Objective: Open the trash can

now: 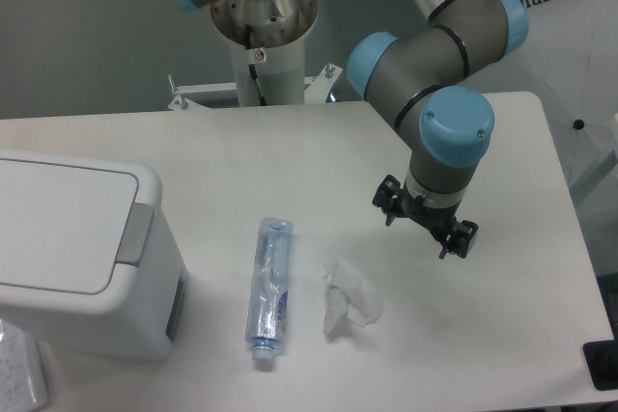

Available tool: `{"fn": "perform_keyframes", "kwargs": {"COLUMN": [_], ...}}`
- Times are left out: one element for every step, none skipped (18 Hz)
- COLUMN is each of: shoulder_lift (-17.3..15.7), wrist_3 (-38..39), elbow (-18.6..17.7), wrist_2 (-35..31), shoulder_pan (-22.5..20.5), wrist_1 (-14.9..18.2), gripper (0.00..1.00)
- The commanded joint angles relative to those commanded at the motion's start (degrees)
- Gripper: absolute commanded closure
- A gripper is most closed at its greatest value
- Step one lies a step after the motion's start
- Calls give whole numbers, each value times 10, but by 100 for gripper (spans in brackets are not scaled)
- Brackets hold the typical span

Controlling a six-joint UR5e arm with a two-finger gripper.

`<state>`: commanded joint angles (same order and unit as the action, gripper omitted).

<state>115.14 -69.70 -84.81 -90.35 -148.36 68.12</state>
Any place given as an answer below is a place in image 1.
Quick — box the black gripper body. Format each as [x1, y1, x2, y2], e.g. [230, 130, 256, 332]
[402, 184, 460, 233]

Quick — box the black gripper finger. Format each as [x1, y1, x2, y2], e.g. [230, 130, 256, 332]
[372, 175, 404, 227]
[437, 219, 479, 260]

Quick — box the white push-lid trash can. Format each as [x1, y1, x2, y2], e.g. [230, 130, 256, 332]
[1, 150, 188, 359]

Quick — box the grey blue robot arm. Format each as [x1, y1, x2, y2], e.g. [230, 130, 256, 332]
[175, 0, 529, 257]

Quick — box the crushed clear plastic bottle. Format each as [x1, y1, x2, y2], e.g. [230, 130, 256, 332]
[245, 217, 294, 368]

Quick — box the black device at table edge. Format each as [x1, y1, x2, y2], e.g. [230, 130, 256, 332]
[582, 340, 617, 391]

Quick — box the white Superior umbrella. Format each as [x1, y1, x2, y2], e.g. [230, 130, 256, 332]
[481, 0, 617, 198]

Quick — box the paper sheet in sleeve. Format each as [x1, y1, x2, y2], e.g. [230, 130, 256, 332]
[1, 320, 50, 411]

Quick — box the white metal base bracket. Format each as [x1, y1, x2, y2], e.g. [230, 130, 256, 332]
[167, 63, 343, 111]

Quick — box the black cable on pedestal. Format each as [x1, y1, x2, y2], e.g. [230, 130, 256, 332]
[243, 23, 268, 106]

